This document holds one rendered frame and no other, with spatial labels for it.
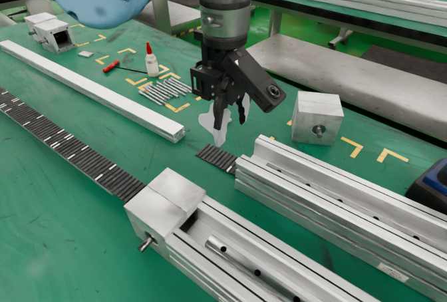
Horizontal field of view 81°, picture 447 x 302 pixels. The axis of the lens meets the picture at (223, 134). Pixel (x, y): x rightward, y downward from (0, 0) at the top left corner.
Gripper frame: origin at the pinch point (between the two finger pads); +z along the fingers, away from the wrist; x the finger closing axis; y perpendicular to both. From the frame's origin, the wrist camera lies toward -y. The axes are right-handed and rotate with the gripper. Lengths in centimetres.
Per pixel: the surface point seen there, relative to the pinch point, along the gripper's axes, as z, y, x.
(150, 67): 6.4, 45.1, -17.7
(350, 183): 2.0, -23.3, -2.3
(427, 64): 88, -47, -279
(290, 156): 1.9, -11.8, -2.3
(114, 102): 7.2, 39.2, 1.9
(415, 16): 9, -20, -134
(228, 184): 10.3, -2.2, 4.9
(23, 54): 7, 93, 1
